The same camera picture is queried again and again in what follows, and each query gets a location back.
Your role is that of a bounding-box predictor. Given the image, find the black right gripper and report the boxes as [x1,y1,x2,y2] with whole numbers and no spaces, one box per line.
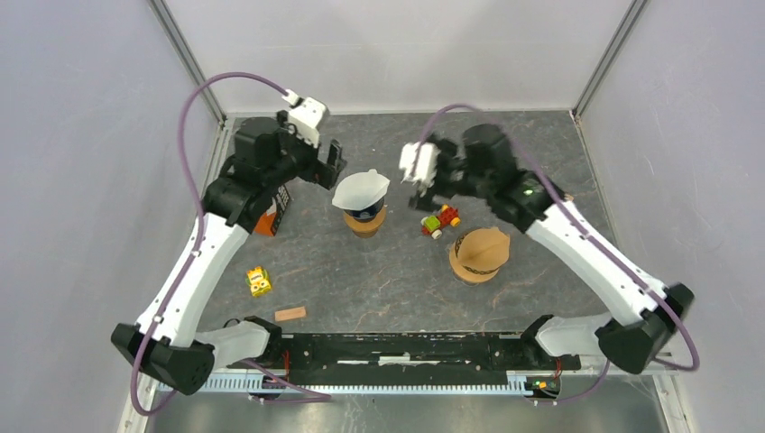
[408,131,493,216]

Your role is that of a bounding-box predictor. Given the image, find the white paper coffee filter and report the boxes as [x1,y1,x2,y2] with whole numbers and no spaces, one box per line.
[331,169,390,211]

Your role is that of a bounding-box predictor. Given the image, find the blue plastic coffee dripper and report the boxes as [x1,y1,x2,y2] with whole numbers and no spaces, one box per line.
[344,198,384,223]

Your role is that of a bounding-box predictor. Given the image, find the wooden ring dripper stand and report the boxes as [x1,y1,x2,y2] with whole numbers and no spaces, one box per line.
[343,206,387,238]

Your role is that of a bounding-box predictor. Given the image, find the orange black coffee filter box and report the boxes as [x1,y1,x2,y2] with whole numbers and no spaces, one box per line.
[253,186,292,237]

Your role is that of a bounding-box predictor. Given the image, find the brown paper coffee filter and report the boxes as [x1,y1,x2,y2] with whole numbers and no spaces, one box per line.
[455,226,512,275]

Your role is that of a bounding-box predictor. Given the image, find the wooden ring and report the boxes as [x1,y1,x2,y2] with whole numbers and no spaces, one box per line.
[449,253,504,285]

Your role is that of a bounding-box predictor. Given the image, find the grey ribbed coffee dripper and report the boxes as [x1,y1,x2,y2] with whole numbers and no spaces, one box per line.
[453,235,503,277]

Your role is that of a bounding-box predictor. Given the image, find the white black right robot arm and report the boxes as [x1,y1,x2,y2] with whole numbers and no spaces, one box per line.
[399,124,695,374]

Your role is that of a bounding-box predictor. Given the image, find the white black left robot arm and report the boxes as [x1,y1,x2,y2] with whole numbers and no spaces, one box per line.
[111,117,346,395]

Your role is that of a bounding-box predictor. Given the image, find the red toy brick car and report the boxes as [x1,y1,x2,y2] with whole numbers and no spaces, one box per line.
[420,205,461,240]

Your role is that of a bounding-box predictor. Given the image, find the yellow green toy cube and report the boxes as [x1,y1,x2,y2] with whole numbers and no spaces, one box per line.
[245,266,272,298]

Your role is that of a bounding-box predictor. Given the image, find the small wooden rectangular block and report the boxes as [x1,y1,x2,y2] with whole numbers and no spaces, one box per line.
[274,306,308,322]

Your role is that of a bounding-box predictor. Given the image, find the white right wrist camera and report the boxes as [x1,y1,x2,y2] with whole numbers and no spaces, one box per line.
[399,143,440,196]

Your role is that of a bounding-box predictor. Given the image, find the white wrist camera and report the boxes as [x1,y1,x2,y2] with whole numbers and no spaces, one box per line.
[276,89,330,149]
[399,143,440,196]

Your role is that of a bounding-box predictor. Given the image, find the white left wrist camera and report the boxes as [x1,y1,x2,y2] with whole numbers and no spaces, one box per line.
[276,89,330,149]

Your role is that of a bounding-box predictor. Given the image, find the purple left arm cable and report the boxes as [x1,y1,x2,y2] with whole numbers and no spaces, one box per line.
[129,71,333,417]

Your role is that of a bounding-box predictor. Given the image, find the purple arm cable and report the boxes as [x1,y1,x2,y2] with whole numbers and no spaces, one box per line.
[418,104,701,408]
[129,71,333,417]

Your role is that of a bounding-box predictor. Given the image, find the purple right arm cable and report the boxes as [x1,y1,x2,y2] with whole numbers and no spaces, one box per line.
[418,104,701,408]

